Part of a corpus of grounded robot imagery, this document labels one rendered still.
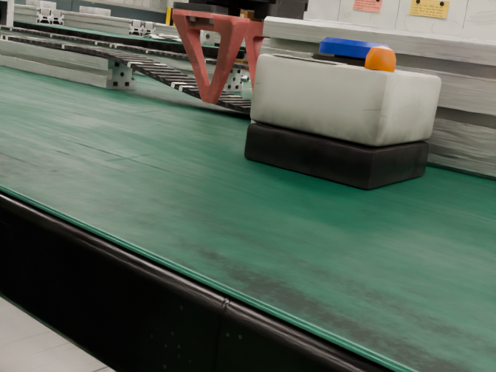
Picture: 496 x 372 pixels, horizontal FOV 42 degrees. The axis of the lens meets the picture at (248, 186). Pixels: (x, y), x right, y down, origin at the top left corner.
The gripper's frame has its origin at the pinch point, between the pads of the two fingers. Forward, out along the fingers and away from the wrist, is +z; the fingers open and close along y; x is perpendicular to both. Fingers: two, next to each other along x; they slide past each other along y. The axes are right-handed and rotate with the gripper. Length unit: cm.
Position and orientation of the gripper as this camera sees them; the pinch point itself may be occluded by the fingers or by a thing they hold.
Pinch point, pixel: (237, 93)
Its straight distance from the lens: 58.4
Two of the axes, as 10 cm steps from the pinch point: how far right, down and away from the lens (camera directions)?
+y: 5.8, -1.2, 8.0
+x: -8.0, -2.3, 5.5
